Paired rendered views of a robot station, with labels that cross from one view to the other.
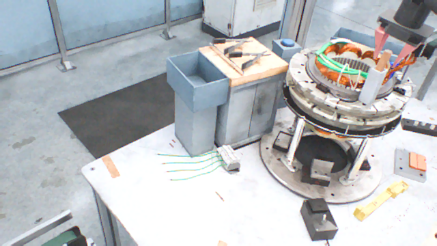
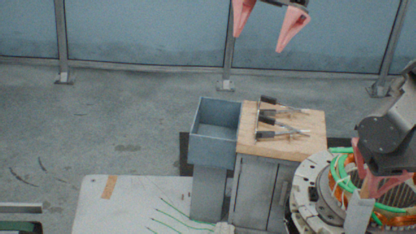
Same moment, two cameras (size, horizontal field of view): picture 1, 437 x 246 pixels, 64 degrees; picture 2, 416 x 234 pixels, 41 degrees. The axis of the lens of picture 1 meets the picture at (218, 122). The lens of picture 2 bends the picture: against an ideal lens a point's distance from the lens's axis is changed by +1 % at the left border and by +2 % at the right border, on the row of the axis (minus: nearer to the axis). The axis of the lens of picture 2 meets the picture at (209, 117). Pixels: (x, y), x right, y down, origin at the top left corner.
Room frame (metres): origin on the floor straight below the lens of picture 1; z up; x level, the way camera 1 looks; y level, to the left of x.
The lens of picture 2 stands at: (0.00, -0.59, 1.78)
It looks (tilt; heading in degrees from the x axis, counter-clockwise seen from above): 34 degrees down; 39
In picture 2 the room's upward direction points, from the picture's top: 6 degrees clockwise
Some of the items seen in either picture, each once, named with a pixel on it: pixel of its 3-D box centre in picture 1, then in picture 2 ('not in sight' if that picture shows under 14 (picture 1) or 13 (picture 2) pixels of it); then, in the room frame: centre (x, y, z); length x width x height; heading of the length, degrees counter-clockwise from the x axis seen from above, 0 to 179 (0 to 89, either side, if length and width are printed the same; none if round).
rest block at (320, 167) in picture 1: (321, 167); not in sight; (0.72, -0.31, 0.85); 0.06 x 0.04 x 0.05; 83
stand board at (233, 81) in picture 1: (242, 59); (281, 130); (0.93, -0.05, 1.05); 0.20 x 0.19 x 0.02; 125
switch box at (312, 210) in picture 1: (318, 218); not in sight; (0.57, -0.29, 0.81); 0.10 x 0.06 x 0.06; 13
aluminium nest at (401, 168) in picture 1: (410, 163); not in sight; (0.84, -0.63, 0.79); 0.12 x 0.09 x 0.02; 161
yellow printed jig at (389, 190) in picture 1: (383, 197); not in sight; (0.68, -0.49, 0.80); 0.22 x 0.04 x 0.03; 129
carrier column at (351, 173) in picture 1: (360, 154); not in sight; (0.73, -0.41, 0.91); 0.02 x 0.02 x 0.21
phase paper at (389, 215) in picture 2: not in sight; (387, 214); (0.77, -0.38, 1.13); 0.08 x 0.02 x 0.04; 131
